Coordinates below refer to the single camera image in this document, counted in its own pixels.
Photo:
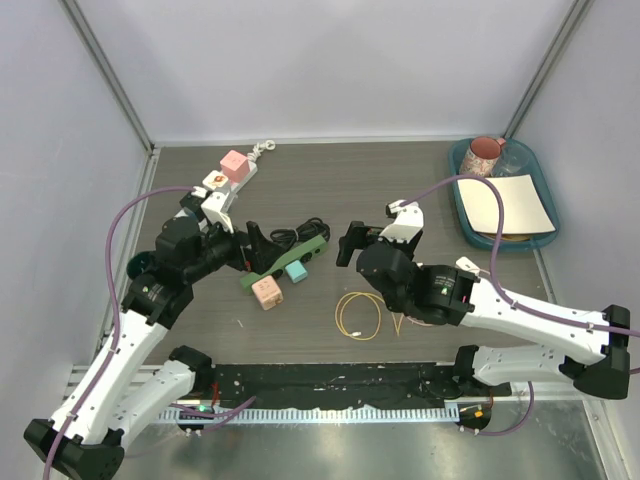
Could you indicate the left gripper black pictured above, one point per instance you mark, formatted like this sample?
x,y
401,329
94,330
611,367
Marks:
x,y
263,251

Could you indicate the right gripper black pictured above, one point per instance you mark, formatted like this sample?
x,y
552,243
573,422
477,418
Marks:
x,y
359,235

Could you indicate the teal plug adapter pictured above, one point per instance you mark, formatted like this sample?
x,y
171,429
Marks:
x,y
296,271

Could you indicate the light pink cube adapter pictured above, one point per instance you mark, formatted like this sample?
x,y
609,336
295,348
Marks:
x,y
267,292

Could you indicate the green power strip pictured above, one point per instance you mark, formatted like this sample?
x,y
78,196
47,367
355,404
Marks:
x,y
303,253

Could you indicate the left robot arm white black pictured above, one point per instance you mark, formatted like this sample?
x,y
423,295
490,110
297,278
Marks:
x,y
88,435

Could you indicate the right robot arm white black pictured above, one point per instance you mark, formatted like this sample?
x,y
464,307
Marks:
x,y
588,349

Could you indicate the white power strip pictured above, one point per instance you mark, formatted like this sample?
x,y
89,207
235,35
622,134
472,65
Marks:
x,y
233,187

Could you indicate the pink patterned mug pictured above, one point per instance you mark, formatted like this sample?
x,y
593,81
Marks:
x,y
482,155

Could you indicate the white paper sheet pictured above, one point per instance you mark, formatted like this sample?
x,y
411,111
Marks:
x,y
524,212

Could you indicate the clear plastic cup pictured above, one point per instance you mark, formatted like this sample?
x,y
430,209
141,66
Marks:
x,y
513,160

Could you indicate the teal plastic tray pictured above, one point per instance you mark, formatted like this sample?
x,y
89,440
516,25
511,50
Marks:
x,y
514,243

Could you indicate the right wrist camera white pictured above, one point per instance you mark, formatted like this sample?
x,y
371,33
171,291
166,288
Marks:
x,y
406,228

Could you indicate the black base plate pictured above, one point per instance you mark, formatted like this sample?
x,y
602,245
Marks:
x,y
388,386

